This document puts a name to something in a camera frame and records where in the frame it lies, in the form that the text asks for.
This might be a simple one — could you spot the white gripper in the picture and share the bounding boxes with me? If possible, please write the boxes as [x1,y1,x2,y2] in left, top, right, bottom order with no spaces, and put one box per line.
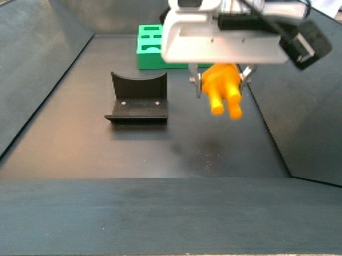
[161,0,305,97]

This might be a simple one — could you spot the yellow three prong object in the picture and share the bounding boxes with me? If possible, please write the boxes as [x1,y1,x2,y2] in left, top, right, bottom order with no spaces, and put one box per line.
[201,64,243,120]

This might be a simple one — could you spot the black curved fixture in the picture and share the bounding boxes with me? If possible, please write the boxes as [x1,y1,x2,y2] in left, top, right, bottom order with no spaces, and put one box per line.
[104,72,168,123]

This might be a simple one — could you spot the green shape sorter block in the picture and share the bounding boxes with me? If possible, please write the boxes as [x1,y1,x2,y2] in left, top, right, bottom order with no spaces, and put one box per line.
[134,24,213,71]

